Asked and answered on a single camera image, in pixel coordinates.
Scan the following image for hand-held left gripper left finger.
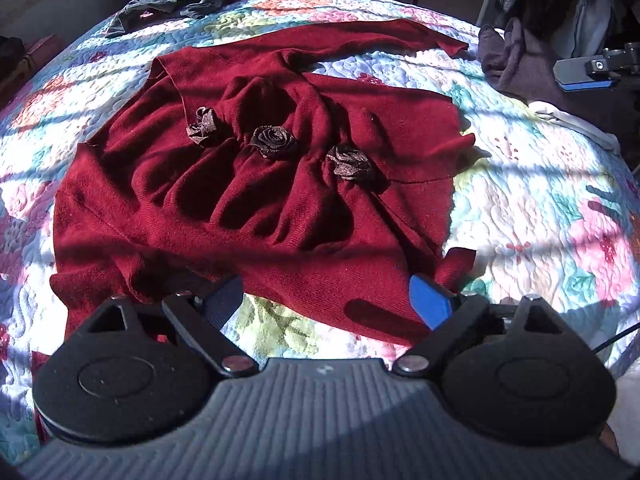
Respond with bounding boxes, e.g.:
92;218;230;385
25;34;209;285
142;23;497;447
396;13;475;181
74;274;259;379

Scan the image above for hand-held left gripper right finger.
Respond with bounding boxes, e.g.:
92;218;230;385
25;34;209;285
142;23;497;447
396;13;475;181
391;274;569;377

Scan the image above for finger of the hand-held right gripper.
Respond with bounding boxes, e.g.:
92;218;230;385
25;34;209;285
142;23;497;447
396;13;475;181
554;42;640;93

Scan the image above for dark red knit sweater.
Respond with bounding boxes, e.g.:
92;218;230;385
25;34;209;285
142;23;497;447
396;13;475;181
32;19;478;441

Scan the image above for light blue jeans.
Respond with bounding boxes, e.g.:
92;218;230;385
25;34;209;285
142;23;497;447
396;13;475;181
570;0;621;61

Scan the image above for white crumpled cloth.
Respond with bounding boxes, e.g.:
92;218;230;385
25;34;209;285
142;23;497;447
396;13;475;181
527;100;622;152

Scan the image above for purple-grey crumpled cloth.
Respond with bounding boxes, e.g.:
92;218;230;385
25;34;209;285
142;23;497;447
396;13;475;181
477;17;608;113

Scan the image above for floral quilted bed cover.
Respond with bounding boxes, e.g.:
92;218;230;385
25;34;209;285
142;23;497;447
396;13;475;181
0;0;640;461

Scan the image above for pink hard-shell suitcase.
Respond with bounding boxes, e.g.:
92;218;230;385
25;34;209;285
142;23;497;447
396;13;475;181
15;34;63;81

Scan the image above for black folded cloth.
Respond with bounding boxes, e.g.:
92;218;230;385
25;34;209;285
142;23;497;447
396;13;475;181
0;35;26;81

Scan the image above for black cable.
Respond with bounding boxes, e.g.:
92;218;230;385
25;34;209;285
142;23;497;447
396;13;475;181
592;322;640;356

